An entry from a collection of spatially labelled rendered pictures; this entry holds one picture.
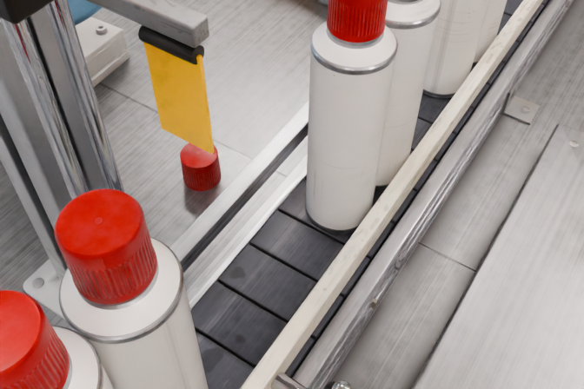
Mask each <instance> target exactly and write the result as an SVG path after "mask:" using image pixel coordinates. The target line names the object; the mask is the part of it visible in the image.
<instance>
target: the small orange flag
mask: <svg viewBox="0 0 584 389"><path fill-rule="evenodd" d="M138 36H139V39H140V40H141V41H143V43H144V48H145V52H146V56H147V60H148V65H149V72H150V77H151V81H152V85H153V90H154V94H155V99H156V106H157V110H158V115H159V119H160V123H161V128H162V129H164V130H166V131H168V132H170V133H171V134H173V135H176V136H178V137H180V138H182V139H183V140H184V141H186V142H189V143H191V144H193V145H195V146H197V147H198V148H201V149H203V150H205V151H207V152H209V153H211V154H213V153H214V145H213V138H212V131H211V124H210V117H209V104H208V97H207V90H206V82H205V75H204V68H203V61H202V59H203V56H204V47H203V46H202V45H200V44H199V45H198V46H197V47H195V48H192V47H190V46H188V45H187V44H184V43H181V42H179V41H177V40H175V39H173V38H171V37H168V36H165V35H164V34H161V33H159V32H157V31H154V30H152V29H150V28H147V27H145V26H143V25H142V26H141V27H140V29H139V32H138Z"/></svg>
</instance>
